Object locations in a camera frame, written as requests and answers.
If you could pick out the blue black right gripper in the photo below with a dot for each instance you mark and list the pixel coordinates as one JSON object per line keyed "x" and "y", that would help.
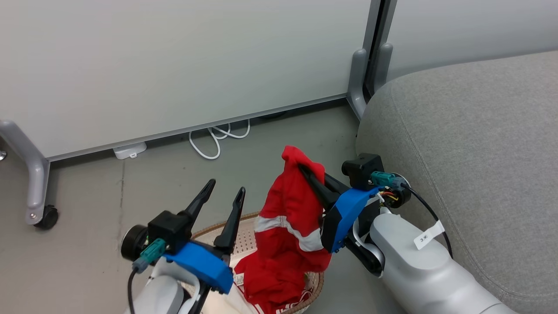
{"x": 346, "y": 213}

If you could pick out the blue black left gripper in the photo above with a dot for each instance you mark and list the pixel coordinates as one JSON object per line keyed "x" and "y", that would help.
{"x": 205, "y": 265}

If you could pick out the red white garment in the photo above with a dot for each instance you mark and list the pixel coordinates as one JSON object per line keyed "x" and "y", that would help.
{"x": 287, "y": 205}

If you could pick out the cream perforated laundry basket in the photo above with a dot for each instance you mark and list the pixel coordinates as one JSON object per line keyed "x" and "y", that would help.
{"x": 246, "y": 237}

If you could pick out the white power adapter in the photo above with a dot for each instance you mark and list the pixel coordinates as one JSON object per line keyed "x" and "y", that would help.
{"x": 129, "y": 150}

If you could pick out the grey upright partition leg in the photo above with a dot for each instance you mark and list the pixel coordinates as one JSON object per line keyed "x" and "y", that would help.
{"x": 357, "y": 78}
{"x": 383, "y": 65}

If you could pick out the wide white partition panel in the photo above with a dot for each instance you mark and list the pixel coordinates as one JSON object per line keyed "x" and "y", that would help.
{"x": 174, "y": 65}

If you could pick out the grey fabric sofa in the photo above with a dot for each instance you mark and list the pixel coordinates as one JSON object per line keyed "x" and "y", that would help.
{"x": 479, "y": 152}

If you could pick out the black caster wheel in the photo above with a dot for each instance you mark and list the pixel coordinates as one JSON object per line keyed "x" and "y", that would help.
{"x": 48, "y": 218}

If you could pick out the grey partition leg with caster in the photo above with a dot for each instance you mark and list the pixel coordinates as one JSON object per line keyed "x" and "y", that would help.
{"x": 37, "y": 174}

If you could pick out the narrow white partition panel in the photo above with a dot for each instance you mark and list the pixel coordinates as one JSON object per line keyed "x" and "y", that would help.
{"x": 471, "y": 30}

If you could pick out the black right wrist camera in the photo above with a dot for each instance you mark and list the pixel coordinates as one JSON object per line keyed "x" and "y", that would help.
{"x": 362, "y": 170}

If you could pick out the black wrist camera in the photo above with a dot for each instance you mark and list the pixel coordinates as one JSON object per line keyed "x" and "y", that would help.
{"x": 170, "y": 229}
{"x": 362, "y": 170}

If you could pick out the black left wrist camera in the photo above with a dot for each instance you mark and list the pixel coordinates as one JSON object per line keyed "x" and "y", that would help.
{"x": 170, "y": 229}

